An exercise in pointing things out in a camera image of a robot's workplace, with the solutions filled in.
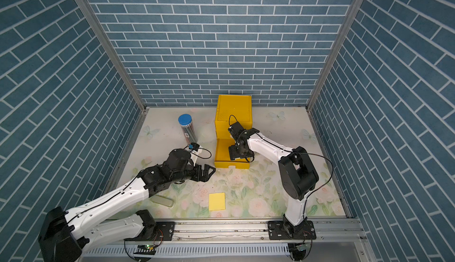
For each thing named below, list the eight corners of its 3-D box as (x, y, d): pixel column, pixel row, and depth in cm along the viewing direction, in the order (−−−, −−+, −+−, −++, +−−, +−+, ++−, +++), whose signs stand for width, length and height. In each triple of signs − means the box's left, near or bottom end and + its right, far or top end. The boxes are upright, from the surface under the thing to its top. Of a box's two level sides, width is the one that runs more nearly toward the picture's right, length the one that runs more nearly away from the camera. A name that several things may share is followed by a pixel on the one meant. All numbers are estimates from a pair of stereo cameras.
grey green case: (152, 201, 83) (150, 199, 80) (155, 196, 84) (153, 193, 82) (172, 208, 81) (170, 206, 78) (175, 202, 83) (173, 200, 80)
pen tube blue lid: (185, 145, 103) (177, 123, 88) (187, 136, 107) (179, 114, 92) (196, 145, 103) (189, 123, 88) (197, 136, 107) (191, 114, 92)
